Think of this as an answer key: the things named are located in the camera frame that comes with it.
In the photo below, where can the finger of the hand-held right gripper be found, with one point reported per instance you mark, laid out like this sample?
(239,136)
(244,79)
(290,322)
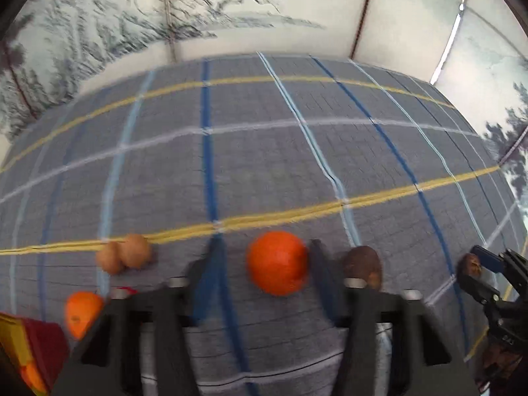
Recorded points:
(480,291)
(489,260)

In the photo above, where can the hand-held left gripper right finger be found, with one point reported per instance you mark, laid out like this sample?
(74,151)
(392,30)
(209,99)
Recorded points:
(328,284)

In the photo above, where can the person's right hand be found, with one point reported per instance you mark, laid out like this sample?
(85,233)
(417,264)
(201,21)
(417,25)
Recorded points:
(497,357)

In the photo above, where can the landscape painting folding screen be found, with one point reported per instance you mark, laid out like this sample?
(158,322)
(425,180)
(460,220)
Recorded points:
(103,16)

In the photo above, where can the red and gold tin box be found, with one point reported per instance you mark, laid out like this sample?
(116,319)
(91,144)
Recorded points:
(45,346)

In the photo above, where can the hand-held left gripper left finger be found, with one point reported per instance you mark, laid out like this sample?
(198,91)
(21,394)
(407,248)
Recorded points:
(208,288)

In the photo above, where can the brown longan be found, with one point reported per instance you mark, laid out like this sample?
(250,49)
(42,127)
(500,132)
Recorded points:
(108,260)
(136,250)

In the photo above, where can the dark brown mangosteen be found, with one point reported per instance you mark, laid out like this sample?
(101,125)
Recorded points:
(471,265)
(363,265)

